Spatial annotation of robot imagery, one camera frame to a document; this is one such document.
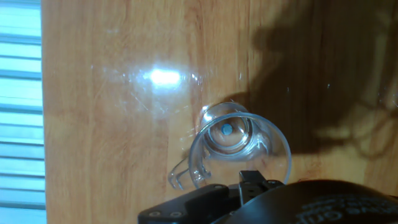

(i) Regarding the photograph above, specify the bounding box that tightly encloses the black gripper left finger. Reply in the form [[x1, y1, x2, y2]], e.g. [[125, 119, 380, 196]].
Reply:
[[138, 183, 241, 224]]

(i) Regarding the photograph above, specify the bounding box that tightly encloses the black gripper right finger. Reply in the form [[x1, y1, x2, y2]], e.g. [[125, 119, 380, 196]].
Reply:
[[238, 170, 285, 205]]

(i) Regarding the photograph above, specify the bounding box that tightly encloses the clear glass cup with handle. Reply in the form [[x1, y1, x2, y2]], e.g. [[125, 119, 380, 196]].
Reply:
[[167, 101, 292, 191]]

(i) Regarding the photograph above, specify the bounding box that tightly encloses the glossy wooden board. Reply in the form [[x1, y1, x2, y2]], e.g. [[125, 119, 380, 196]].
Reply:
[[40, 0, 398, 224]]

